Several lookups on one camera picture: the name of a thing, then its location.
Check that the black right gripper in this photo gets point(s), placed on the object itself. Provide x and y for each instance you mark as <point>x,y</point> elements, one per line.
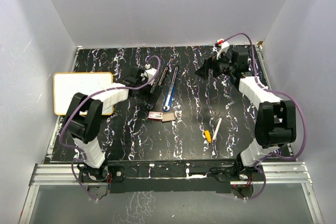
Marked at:
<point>210,63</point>

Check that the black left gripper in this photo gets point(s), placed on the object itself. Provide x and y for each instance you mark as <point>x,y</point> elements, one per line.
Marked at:
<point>147,95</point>

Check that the red staple box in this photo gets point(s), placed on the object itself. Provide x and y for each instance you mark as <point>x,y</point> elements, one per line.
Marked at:
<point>155,115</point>

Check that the grey staple box tray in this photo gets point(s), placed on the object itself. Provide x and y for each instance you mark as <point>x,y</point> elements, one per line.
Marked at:
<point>168,117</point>

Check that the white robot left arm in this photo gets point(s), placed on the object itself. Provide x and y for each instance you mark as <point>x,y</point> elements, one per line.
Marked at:
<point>83,118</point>

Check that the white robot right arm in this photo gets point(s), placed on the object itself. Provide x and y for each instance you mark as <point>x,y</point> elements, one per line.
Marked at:
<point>275,124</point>

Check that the white pen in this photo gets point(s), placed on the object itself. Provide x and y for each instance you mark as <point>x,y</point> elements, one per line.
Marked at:
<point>217,129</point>

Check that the yellow cap marker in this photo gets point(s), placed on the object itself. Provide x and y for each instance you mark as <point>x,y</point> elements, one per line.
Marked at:
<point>208,136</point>

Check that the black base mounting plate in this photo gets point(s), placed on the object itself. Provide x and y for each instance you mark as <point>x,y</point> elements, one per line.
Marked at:
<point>169,175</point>

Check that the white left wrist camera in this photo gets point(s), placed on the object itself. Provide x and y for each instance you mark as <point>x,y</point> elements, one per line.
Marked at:
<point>148,73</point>

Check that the white board with wooden frame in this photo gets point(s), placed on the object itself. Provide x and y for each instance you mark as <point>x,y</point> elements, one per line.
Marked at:
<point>67,84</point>

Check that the aluminium frame rail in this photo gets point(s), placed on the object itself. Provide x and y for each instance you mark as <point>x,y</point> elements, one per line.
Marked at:
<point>195,191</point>

